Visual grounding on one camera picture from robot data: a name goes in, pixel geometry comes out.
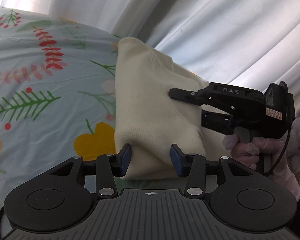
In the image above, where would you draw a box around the cream knit sweater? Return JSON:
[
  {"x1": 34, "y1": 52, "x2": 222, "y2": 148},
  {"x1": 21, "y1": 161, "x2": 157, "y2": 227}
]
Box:
[{"x1": 114, "y1": 37, "x2": 226, "y2": 180}]

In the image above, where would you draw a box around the right hand in pink glove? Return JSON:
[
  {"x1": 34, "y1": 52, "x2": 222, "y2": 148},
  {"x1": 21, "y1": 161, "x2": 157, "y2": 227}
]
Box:
[{"x1": 222, "y1": 133, "x2": 300, "y2": 202}]

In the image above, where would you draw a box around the purple plush teddy bear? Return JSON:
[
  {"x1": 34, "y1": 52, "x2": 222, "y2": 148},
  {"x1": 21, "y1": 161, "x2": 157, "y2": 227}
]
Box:
[{"x1": 286, "y1": 109, "x2": 300, "y2": 173}]

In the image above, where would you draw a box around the white sheer curtain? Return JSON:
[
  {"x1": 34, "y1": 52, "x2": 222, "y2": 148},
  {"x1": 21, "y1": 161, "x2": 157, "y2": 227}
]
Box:
[{"x1": 0, "y1": 0, "x2": 300, "y2": 102}]

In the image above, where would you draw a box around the floral light blue bedsheet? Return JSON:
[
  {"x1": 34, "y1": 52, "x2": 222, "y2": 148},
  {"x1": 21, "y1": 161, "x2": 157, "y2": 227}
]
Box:
[{"x1": 0, "y1": 2, "x2": 151, "y2": 235}]

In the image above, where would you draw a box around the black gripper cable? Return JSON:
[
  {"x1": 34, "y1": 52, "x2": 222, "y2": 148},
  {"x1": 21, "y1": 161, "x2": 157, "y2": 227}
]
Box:
[{"x1": 263, "y1": 127, "x2": 293, "y2": 177}]

